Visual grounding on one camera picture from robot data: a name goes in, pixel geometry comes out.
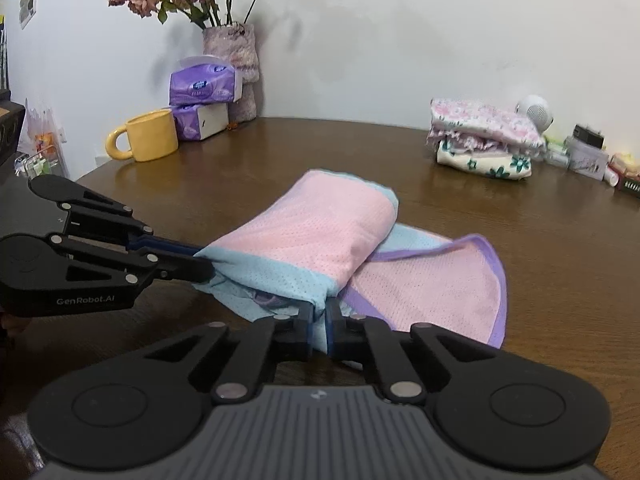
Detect fuzzy purple vase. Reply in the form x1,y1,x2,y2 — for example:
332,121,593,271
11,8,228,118
202,22,261,123

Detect black charger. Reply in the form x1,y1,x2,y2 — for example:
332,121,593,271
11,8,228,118
572,124,605,150

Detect folded cream green-flower garment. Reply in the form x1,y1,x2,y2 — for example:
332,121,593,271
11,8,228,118
436,140,533,180

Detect white robot speaker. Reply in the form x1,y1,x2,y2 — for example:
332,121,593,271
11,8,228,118
515,94,555,133

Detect grey tin box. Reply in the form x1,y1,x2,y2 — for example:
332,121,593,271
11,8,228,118
567,137,610,181

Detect black cabinet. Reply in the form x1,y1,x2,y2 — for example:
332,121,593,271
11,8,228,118
0,87,26,186

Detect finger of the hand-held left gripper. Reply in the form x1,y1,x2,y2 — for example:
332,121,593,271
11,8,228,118
45,232,216,283
55,195,203,258

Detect clear rack with packets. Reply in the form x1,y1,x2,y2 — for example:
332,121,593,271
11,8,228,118
15,97,71,178

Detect green and white small boxes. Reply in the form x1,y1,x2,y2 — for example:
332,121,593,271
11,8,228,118
544,135,571,167

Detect folded pink floral garment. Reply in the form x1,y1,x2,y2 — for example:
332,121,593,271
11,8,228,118
430,97,547,150

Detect purple and white tissue pack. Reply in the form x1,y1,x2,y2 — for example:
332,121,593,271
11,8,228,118
172,102,230,142

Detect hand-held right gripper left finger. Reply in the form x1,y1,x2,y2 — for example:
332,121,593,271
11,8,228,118
145,299,321,405

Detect folded purple frilly garment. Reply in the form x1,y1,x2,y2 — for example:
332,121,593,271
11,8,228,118
427,127,506,153

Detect yellow mug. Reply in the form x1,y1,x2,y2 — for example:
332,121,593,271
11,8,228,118
105,109,179,163

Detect opened purple tissue pack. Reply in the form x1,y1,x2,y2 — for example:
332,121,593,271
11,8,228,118
169,56,244,107

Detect pink and blue mesh vest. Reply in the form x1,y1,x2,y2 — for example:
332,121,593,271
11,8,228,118
192,169,508,371

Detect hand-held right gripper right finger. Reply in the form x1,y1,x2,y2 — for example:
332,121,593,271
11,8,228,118
325,297,496,403

